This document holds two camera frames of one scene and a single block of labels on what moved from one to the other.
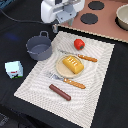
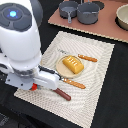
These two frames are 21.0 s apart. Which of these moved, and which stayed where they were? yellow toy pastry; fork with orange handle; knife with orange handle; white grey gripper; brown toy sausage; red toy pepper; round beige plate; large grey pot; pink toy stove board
Moved: red toy pepper; large grey pot; white grey gripper
Stayed: pink toy stove board; yellow toy pastry; knife with orange handle; round beige plate; brown toy sausage; fork with orange handle
